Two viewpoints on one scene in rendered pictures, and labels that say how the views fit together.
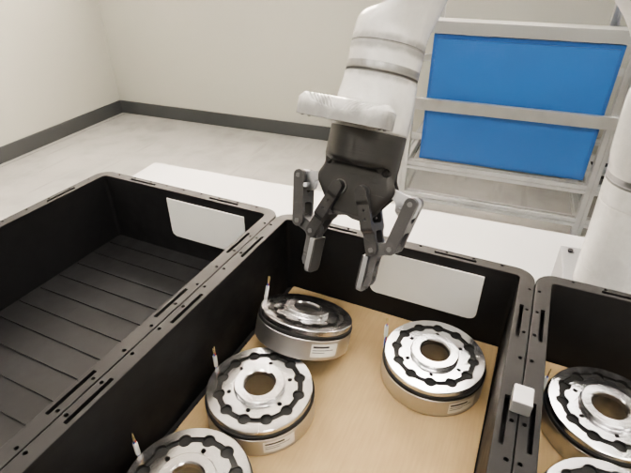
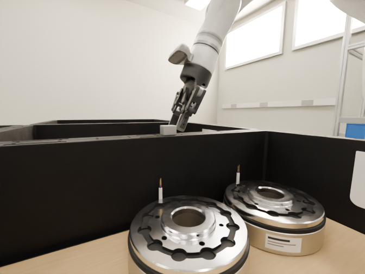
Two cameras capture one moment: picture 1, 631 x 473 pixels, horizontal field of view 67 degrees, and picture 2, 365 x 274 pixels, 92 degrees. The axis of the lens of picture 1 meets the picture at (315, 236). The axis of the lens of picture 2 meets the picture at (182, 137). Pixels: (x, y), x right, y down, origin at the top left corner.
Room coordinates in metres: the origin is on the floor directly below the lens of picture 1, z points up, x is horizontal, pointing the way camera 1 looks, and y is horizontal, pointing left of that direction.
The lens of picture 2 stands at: (0.06, -0.30, 0.96)
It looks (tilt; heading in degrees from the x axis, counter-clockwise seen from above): 8 degrees down; 38
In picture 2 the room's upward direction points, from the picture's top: straight up
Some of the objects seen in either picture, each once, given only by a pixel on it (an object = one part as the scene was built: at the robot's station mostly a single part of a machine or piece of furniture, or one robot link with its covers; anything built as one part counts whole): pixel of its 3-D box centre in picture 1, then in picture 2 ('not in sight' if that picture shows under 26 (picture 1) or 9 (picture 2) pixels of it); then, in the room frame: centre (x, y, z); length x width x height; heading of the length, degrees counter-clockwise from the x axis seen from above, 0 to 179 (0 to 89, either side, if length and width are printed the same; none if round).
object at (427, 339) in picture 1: (434, 352); not in sight; (0.35, -0.12, 0.86); 0.05 x 0.05 x 0.01
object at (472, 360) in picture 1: (434, 355); not in sight; (0.35, -0.12, 0.86); 0.10 x 0.10 x 0.01
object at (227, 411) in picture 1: (259, 388); not in sight; (0.31, 0.05, 0.86); 0.10 x 0.10 x 0.01
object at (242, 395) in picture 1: (259, 384); not in sight; (0.31, 0.05, 0.86); 0.05 x 0.05 x 0.01
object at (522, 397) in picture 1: (521, 400); (168, 130); (0.23, -0.15, 0.94); 0.02 x 0.01 x 0.01; 155
